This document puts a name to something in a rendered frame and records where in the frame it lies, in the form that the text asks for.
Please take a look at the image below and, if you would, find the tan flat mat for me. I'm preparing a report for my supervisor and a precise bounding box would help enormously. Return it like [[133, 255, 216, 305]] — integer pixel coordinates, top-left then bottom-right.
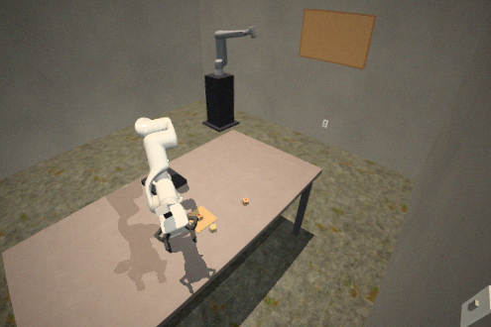
[[187, 206, 217, 233]]

